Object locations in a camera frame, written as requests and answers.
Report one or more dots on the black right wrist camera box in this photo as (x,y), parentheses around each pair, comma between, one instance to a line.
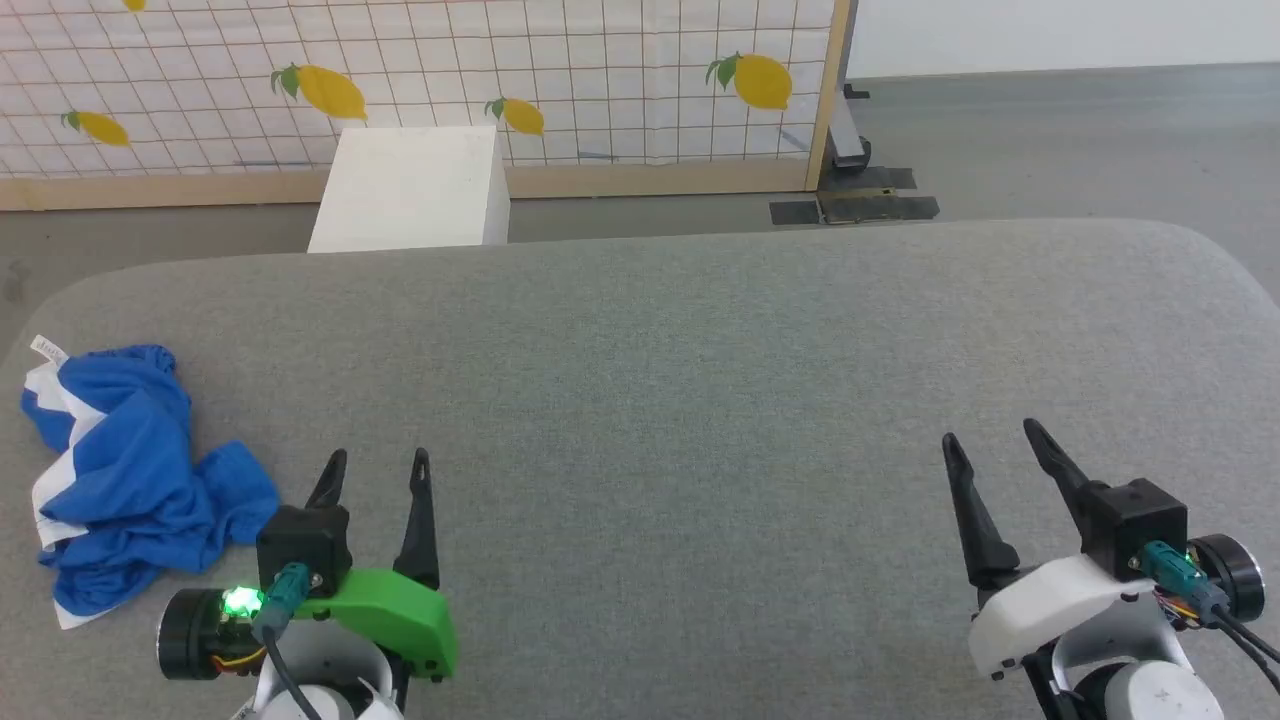
(1135,520)

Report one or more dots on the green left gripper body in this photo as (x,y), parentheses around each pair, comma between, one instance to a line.
(400,610)

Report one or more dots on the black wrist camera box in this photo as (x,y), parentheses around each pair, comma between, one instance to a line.
(305,545)
(1135,520)

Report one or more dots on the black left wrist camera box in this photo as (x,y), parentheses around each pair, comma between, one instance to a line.
(305,545)

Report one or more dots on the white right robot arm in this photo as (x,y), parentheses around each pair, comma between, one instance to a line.
(1140,690)

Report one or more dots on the blue and white shorts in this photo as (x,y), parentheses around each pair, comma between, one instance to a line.
(140,480)

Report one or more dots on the lemon print partition screen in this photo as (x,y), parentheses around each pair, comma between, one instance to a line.
(420,70)

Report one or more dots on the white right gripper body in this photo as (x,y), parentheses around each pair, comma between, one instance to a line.
(1050,600)

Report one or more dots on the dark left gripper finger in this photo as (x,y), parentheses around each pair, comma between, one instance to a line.
(420,540)
(330,490)

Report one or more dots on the white box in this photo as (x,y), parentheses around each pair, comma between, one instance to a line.
(410,190)

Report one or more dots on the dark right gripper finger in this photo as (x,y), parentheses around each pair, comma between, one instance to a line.
(1060,470)
(980,545)

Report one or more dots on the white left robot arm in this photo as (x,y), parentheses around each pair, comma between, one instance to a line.
(330,690)

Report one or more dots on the grey fabric sofa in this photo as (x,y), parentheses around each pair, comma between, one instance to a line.
(700,400)

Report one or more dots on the metal partition stand foot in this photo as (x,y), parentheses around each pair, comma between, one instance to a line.
(860,205)

